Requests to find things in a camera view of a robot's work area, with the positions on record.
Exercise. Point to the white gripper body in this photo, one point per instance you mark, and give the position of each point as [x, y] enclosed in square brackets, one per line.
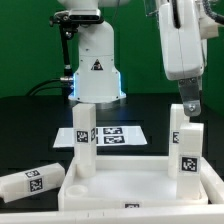
[180, 39]

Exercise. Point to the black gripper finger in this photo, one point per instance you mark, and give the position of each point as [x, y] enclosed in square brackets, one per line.
[189, 92]

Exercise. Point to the white desk top panel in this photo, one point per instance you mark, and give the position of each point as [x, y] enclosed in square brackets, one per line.
[123, 182]

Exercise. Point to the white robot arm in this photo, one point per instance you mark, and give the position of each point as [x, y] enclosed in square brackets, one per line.
[97, 80]

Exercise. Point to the white paper with markers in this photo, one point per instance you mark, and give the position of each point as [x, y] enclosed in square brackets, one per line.
[105, 136]

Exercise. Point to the white right obstacle bar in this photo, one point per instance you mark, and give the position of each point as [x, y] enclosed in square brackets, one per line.
[212, 183]

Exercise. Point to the white obstacle bar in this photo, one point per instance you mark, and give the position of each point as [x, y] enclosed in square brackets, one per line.
[212, 183]
[204, 214]

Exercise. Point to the white front obstacle bar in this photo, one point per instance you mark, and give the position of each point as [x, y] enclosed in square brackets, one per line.
[204, 214]

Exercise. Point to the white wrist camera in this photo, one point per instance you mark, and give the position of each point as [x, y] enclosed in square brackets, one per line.
[208, 27]

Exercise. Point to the black camera stand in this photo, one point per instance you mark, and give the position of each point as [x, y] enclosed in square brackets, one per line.
[69, 21]

